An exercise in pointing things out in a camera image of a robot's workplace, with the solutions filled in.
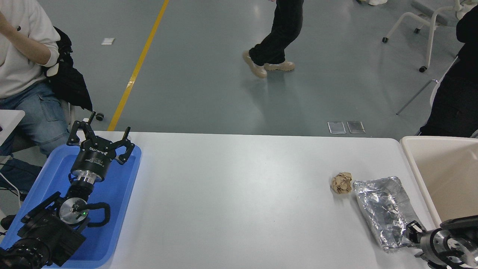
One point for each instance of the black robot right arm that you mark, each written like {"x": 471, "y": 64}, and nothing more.
{"x": 459, "y": 222}

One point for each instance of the crumpled tan paper ball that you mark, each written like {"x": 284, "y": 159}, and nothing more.
{"x": 341, "y": 183}

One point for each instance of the person's forearm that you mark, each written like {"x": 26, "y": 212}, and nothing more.
{"x": 28, "y": 45}

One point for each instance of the white frame chair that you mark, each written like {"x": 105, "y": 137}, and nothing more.
{"x": 433, "y": 22}

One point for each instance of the office chair with casters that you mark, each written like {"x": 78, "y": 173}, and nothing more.
{"x": 99, "y": 116}

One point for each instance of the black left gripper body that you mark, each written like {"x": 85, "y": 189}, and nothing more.
{"x": 93, "y": 158}

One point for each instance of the blue plastic tray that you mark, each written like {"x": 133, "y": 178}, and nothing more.
{"x": 112, "y": 201}

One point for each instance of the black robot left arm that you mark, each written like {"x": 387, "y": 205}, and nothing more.
{"x": 44, "y": 233}

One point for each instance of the small white table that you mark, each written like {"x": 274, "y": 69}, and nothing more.
{"x": 9, "y": 121}

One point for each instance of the small black object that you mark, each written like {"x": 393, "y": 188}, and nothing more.
{"x": 8, "y": 221}

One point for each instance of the black jacket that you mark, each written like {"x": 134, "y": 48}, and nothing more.
{"x": 71, "y": 86}

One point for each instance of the silver foil plate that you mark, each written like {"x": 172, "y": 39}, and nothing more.
{"x": 384, "y": 209}

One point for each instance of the clear rectangular floor plate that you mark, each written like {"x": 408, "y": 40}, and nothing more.
{"x": 356, "y": 127}
{"x": 337, "y": 127}

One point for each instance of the large pale plastic bin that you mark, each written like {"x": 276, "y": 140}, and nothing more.
{"x": 448, "y": 175}

